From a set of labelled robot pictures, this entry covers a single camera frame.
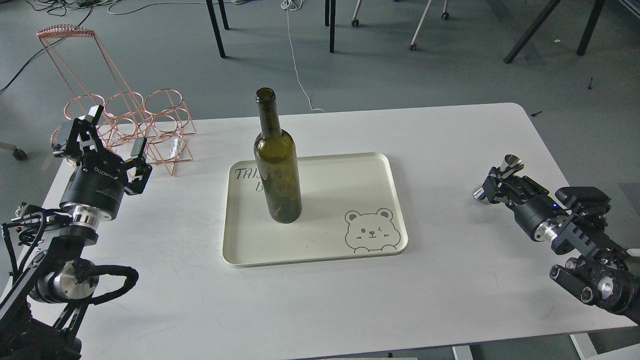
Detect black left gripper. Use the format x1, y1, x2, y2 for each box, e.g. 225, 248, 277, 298
51, 104, 153, 220

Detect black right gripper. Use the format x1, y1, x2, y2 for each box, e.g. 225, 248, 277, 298
481, 174, 569, 242

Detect silver steel jigger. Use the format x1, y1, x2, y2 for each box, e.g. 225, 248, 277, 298
473, 153, 525, 204

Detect dark green wine bottle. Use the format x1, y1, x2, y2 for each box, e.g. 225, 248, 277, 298
253, 87, 302, 224

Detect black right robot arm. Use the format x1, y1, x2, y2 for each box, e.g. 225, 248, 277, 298
473, 167, 639, 324

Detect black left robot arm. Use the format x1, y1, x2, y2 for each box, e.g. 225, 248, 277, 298
0, 105, 153, 360

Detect cream bear serving tray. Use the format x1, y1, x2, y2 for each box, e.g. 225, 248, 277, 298
222, 152, 409, 267

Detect black table legs left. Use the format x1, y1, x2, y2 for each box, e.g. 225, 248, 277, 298
205, 0, 230, 59

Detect black table legs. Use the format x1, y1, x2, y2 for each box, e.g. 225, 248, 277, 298
205, 0, 230, 59
503, 0, 606, 64
324, 0, 337, 54

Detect white rolling chair base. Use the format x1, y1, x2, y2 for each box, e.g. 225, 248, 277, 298
350, 0, 450, 51

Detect black table legs right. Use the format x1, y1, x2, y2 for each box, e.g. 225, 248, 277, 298
503, 0, 606, 64

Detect black table legs centre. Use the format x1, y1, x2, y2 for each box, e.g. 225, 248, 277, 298
324, 0, 337, 54

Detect copper wire bottle rack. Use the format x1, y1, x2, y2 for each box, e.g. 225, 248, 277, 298
36, 24, 197, 175

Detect black floor cables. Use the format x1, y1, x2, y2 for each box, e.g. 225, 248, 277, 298
0, 0, 211, 94

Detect white floor cable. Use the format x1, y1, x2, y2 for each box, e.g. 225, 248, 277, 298
280, 0, 326, 114

